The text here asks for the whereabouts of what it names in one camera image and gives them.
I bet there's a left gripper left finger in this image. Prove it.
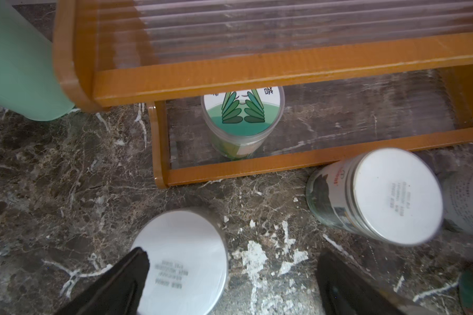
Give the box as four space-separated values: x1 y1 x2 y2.
56 248 150 315

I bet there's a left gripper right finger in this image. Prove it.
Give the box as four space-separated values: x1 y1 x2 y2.
316 249 434 314

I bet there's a green jar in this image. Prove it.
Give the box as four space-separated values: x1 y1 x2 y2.
132 207 229 314

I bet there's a seed jar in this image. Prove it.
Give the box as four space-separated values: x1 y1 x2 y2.
306 148 444 246
439 169 473 235

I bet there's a bottom left green-lid jar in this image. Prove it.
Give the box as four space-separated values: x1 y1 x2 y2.
200 86 285 160

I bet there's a wooden three-tier shelf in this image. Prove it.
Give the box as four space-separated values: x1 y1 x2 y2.
53 1 473 188

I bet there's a green pen cup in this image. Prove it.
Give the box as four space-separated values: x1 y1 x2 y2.
0 1 75 122

